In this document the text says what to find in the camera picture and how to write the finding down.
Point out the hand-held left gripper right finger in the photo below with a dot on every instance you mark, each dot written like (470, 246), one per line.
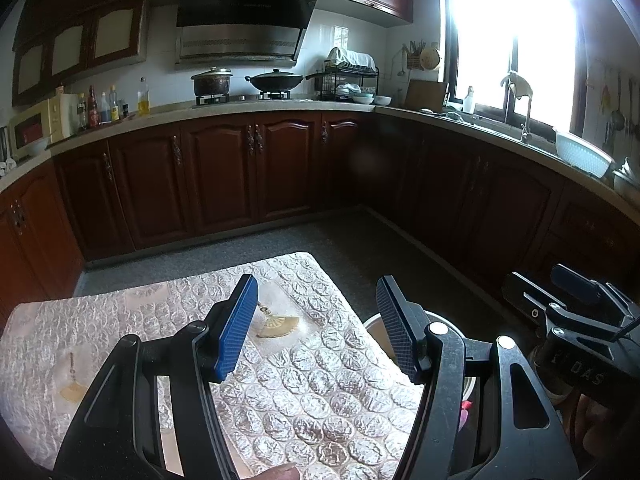
(395, 325)

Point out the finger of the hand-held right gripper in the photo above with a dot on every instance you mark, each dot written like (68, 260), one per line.
(575, 280)
(522, 295)

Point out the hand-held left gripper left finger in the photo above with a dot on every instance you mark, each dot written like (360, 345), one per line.
(237, 330)

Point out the white plastic bucket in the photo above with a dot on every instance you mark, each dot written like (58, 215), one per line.
(376, 335)

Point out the red and pink plastic wrapper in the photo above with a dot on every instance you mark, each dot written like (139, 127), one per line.
(466, 410)

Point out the person's right hand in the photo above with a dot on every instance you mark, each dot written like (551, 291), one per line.
(610, 440)

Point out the person's left hand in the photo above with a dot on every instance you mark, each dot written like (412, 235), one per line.
(282, 472)

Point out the embossed white tablecloth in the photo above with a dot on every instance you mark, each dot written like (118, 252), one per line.
(310, 385)

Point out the white plastic colander basket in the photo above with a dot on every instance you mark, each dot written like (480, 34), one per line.
(582, 152)

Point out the brown wooden base cabinets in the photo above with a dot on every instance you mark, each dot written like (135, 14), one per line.
(220, 170)

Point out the hanging metal ladle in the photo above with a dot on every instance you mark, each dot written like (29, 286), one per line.
(618, 117)

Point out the white plastic bottle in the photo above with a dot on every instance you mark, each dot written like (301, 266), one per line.
(468, 101)

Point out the metal faucet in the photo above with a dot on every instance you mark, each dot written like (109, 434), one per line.
(517, 85)

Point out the wooden cutting board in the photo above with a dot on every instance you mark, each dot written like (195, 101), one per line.
(425, 94)

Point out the beige kitchen countertop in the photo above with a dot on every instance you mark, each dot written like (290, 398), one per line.
(160, 117)

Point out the gas stove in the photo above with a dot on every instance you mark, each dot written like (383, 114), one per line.
(250, 98)

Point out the yellow oil bottle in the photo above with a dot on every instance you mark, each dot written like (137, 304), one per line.
(143, 102)

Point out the dark cooking pot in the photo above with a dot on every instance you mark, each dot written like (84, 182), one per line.
(212, 82)

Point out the black dish rack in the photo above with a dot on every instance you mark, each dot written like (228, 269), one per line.
(350, 80)

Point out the black wok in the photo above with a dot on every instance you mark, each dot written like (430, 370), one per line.
(277, 81)

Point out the yellow cap bottle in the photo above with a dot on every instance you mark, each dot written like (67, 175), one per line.
(114, 107)

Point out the clear blue cap bottle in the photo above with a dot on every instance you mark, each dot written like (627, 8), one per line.
(104, 110)

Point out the red label sauce bottle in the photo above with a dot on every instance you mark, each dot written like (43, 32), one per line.
(93, 110)

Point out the dark sauce bottle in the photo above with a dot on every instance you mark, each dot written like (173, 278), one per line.
(82, 115)

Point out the kitchen window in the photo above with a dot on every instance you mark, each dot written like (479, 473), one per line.
(500, 20)

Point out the white cloth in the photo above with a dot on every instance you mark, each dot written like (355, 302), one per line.
(352, 57)

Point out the cream microwave oven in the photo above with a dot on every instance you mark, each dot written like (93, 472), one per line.
(40, 127)

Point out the black steel range hood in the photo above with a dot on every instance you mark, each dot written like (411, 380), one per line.
(240, 25)

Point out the wall utensil holder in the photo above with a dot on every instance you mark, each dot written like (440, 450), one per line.
(414, 57)

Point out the cream panel wall cabinet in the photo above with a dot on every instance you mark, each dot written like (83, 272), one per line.
(70, 45)

